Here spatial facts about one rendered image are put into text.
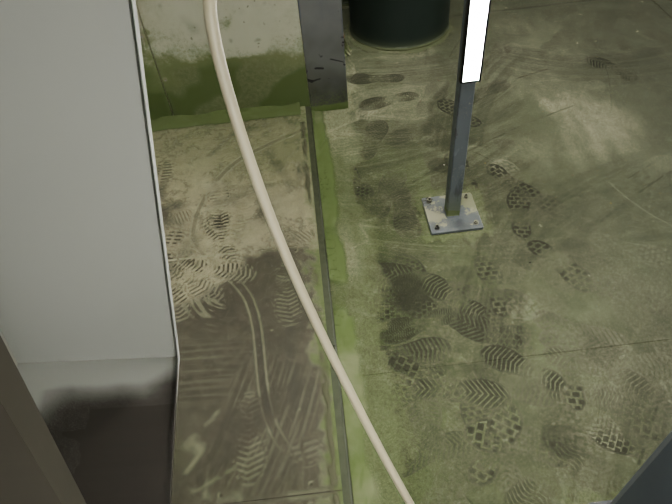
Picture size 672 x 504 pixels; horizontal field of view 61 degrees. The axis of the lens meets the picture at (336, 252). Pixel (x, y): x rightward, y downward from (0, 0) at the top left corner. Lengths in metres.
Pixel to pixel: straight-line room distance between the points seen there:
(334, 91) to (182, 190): 0.86
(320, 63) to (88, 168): 1.82
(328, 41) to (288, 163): 0.57
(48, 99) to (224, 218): 1.42
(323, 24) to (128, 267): 1.70
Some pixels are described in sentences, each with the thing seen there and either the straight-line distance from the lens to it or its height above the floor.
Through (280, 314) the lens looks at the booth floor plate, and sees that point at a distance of 1.92.
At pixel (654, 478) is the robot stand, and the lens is 1.38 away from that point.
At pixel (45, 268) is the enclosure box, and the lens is 1.19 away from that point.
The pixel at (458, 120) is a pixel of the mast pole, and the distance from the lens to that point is 1.95.
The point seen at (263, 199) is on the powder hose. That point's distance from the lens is 0.83.
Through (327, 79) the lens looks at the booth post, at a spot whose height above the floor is 0.17.
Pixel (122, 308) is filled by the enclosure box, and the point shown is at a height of 0.66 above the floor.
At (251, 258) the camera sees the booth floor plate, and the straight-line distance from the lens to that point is 2.10.
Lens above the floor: 1.58
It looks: 48 degrees down
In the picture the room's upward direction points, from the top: 6 degrees counter-clockwise
